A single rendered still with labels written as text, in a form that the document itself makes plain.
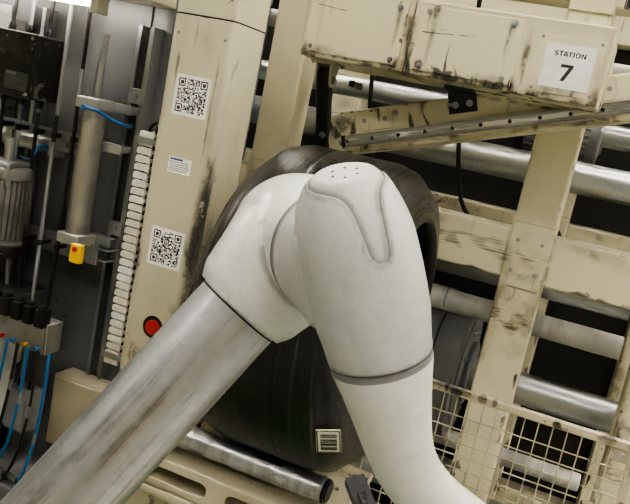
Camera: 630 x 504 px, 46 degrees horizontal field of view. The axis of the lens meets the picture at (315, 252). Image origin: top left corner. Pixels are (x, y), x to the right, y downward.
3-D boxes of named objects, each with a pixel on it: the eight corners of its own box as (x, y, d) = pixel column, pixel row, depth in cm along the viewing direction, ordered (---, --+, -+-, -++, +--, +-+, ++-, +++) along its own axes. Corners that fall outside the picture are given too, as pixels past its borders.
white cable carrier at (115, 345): (103, 361, 153) (139, 129, 145) (118, 355, 158) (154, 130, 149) (120, 367, 152) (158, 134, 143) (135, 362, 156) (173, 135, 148)
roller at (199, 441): (154, 442, 141) (151, 426, 139) (168, 425, 145) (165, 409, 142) (323, 510, 129) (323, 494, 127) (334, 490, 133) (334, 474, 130)
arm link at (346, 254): (469, 350, 68) (404, 308, 80) (439, 155, 63) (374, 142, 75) (337, 397, 64) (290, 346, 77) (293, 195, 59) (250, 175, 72)
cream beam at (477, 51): (297, 55, 157) (311, -18, 154) (338, 70, 180) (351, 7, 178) (597, 109, 137) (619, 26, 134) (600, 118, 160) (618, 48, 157)
